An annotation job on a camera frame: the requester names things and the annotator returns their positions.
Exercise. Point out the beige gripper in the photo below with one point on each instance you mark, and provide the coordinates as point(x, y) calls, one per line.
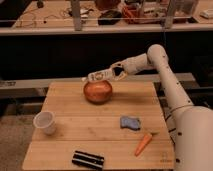
point(118, 71)

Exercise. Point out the white plastic bottle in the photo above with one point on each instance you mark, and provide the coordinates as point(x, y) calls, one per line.
point(98, 76)

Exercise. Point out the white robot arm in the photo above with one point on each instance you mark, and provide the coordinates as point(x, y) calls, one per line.
point(194, 124)

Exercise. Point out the orange ceramic bowl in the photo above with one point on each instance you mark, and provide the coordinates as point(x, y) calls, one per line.
point(98, 92)

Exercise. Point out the black object on bench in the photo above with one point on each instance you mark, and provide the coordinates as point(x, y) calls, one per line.
point(109, 17)

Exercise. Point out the red tool on bench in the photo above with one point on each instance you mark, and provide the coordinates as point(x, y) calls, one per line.
point(131, 15)

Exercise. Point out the blue sponge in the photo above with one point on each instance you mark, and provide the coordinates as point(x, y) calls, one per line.
point(130, 123)

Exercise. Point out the orange toy carrot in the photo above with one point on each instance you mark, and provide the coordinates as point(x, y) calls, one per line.
point(146, 139)

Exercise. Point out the white plastic cup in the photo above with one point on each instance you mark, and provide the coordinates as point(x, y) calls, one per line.
point(45, 122)

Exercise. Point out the wooden workbench shelf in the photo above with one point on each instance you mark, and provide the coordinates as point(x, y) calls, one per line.
point(55, 16)

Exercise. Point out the black white striped block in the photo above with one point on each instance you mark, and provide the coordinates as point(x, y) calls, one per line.
point(88, 160)

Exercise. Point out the metal frame post right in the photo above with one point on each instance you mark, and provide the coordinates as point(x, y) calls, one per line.
point(171, 9)

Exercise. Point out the metal frame post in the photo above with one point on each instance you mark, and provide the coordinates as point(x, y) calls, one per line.
point(171, 9)
point(75, 8)

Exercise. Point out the metal frame post left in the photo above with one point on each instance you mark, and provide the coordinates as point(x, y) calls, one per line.
point(75, 8)

